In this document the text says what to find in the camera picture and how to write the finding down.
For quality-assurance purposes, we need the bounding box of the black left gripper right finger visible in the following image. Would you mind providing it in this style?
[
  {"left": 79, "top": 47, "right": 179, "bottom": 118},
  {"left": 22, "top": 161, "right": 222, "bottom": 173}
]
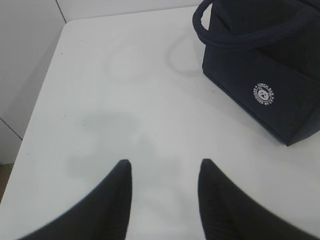
[{"left": 197, "top": 159, "right": 315, "bottom": 240}]

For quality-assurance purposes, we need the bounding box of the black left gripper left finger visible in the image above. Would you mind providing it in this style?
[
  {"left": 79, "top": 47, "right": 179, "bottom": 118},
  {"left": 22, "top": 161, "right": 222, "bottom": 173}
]
[{"left": 24, "top": 159, "right": 132, "bottom": 240}]

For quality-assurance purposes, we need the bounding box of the navy blue lunch bag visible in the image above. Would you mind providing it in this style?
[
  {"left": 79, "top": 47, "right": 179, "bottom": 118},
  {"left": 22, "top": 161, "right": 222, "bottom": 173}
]
[{"left": 192, "top": 0, "right": 320, "bottom": 146}]

